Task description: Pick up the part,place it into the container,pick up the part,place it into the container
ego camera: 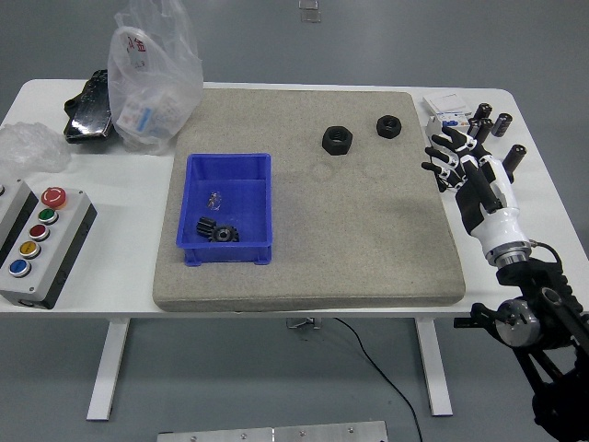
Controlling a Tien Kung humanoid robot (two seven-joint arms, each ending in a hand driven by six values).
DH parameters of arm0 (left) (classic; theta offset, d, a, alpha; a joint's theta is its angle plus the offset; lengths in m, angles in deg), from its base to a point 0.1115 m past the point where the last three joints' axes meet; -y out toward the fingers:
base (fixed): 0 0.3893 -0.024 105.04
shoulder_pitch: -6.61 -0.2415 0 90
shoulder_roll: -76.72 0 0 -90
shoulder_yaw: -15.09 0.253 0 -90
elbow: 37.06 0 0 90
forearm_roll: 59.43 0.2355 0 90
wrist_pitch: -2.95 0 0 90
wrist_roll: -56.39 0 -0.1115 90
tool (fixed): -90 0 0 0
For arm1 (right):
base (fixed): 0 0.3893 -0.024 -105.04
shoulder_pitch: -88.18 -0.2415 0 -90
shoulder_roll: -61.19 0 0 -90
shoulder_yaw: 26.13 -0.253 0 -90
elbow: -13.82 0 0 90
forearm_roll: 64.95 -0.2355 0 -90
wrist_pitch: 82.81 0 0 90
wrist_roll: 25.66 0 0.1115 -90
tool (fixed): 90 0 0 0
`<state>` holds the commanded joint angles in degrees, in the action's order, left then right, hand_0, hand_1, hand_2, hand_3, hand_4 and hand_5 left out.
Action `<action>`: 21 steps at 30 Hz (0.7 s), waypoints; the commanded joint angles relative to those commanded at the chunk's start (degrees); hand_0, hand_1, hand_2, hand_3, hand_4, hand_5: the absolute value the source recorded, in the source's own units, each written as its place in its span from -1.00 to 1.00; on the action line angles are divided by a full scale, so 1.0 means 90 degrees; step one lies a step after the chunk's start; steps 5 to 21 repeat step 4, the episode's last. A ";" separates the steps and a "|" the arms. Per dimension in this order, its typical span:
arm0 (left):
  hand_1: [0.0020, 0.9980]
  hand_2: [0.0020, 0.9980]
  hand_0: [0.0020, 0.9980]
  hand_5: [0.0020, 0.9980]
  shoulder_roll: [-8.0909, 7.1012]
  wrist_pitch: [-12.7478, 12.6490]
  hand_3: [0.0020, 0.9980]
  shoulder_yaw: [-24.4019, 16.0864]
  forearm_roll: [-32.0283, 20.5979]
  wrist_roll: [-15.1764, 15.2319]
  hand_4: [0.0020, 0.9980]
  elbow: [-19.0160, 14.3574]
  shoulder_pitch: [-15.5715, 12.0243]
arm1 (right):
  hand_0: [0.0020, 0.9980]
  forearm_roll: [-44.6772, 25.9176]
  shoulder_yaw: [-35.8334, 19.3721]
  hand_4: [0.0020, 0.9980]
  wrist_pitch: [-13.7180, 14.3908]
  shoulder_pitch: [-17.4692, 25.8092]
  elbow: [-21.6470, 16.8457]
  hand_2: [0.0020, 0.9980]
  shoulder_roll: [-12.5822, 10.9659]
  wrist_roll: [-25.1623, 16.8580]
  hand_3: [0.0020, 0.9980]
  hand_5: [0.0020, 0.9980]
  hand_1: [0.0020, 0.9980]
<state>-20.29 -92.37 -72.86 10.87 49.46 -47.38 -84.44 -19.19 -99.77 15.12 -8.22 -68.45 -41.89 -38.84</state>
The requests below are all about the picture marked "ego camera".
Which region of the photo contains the metal plate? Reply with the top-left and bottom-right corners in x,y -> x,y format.
156,420 -> 389,442

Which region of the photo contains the large black hex nut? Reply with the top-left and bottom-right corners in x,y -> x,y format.
320,124 -> 354,157

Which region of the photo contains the metal under-table bracket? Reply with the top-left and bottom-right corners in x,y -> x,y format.
284,317 -> 323,331

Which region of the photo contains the black pouch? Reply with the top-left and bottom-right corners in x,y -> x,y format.
63,68 -> 116,145

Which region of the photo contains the blue plastic box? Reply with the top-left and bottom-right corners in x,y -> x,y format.
177,153 -> 273,267

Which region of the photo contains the clear plastic bag with boxes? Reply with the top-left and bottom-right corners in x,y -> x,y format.
107,0 -> 204,157

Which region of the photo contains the white table leg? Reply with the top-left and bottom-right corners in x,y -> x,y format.
413,317 -> 455,417
86,317 -> 131,421

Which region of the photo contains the black gear with metal hub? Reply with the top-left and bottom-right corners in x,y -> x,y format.
210,224 -> 242,244

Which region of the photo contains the grey-brown mat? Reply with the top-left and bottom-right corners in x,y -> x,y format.
151,88 -> 466,313

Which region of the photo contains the black floor cable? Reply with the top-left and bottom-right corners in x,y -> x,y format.
333,317 -> 423,442

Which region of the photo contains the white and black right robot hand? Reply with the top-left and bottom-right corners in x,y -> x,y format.
422,126 -> 530,259

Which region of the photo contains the grey five-button control box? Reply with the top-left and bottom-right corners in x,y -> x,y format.
0,187 -> 98,310

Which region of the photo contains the flat white carton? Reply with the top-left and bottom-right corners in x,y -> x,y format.
422,91 -> 471,117

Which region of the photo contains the small black hex nut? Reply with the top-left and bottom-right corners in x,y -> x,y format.
375,113 -> 404,139

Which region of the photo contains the crumpled clear bubble wrap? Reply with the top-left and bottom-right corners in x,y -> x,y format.
0,122 -> 73,174

